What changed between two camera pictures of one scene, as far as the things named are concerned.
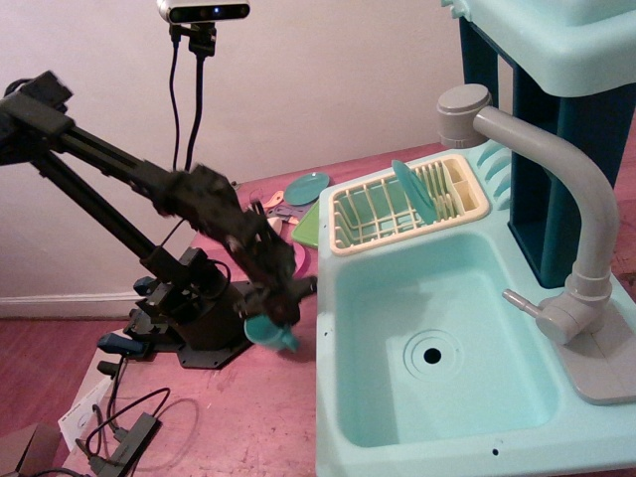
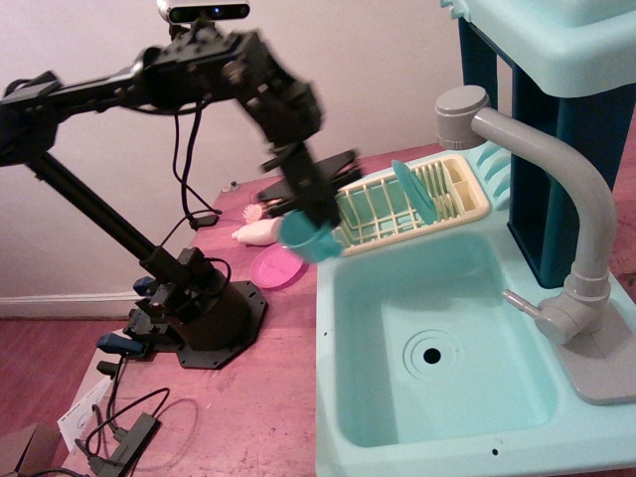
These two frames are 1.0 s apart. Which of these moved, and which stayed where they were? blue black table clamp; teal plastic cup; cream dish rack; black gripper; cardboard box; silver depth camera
Moved: teal plastic cup; black gripper
Stayed: cardboard box; cream dish rack; silver depth camera; blue black table clamp
